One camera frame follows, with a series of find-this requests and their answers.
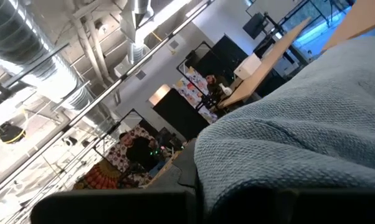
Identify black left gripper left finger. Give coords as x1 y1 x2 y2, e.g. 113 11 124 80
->
30 189 204 224

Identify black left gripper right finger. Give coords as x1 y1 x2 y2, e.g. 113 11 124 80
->
277 187 375 224

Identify dark denim jeans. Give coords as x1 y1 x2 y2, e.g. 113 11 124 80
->
148 139 201 194

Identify person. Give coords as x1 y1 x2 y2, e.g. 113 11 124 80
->
118 131 136 149
205 73 230 102

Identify colourful patterned cloth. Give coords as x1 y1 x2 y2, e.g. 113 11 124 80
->
72 124 159 190

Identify white box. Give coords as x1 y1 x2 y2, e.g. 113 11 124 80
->
233 52 263 81

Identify tan wooden desk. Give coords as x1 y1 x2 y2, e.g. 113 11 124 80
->
321 0 375 51
217 17 313 110

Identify black monitor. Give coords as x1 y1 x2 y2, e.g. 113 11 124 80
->
242 12 270 40

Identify silver ribbed air duct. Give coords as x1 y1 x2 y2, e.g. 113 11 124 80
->
0 0 93 111

